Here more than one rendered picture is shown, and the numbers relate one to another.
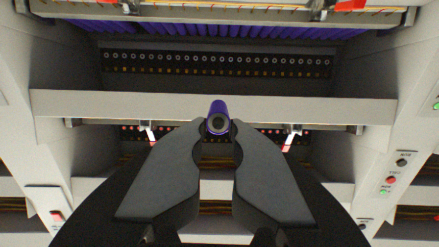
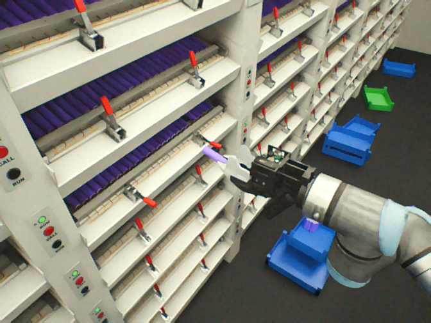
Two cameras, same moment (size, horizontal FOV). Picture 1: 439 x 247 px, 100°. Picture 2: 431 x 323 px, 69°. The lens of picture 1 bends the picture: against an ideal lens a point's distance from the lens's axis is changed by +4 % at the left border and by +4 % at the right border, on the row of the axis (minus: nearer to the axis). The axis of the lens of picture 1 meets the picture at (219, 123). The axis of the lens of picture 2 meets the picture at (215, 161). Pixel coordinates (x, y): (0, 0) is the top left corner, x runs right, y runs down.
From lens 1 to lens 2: 0.72 m
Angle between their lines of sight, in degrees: 86
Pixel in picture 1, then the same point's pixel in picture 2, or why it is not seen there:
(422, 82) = (67, 216)
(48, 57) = not seen: hidden behind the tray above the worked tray
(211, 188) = (163, 39)
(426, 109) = (46, 212)
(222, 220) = not seen: outside the picture
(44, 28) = (217, 95)
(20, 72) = (236, 84)
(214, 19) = (165, 152)
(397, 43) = not seen: hidden behind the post
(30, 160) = (251, 28)
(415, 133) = (31, 198)
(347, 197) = (20, 96)
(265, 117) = (145, 131)
